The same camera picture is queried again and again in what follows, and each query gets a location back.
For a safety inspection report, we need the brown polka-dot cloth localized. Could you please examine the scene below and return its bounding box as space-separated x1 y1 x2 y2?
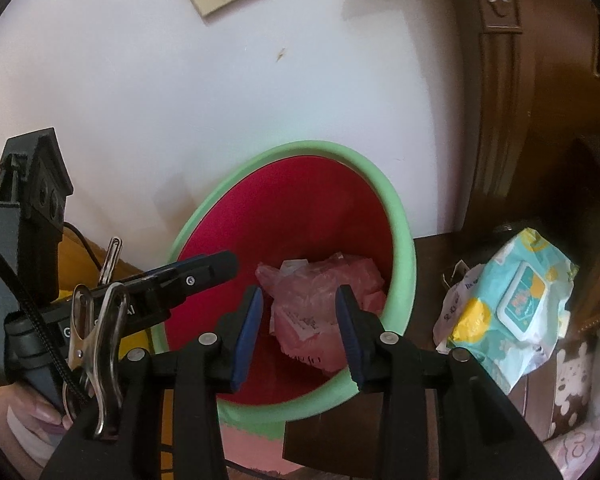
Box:
542 345 598 441

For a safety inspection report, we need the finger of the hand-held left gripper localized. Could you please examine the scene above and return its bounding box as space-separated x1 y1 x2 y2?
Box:
143 256 209 276
105 252 239 312

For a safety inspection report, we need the red bin with green rim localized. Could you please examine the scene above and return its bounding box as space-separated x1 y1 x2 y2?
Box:
157 140 418 423

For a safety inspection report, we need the carved wooden headboard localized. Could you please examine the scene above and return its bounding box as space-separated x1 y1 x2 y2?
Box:
442 0 600 331

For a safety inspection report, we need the dark wooden nightstand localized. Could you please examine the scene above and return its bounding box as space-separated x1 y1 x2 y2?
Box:
282 232 600 471

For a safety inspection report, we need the pink foam mat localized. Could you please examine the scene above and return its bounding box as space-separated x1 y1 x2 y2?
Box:
220 422 288 480

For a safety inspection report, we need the teal wet wipes packet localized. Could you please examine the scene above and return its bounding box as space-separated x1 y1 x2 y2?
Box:
432 227 579 395

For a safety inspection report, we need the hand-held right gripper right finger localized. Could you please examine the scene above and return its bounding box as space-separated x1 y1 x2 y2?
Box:
334 284 563 480

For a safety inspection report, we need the silver metal spring clip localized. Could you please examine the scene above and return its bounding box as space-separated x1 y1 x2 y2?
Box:
99 237 124 286
62 282 131 441

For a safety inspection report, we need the pink printed plastic bag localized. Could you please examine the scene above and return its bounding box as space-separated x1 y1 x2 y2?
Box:
255 252 388 373

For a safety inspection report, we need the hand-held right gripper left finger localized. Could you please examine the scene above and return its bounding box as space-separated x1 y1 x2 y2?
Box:
40 285 266 480

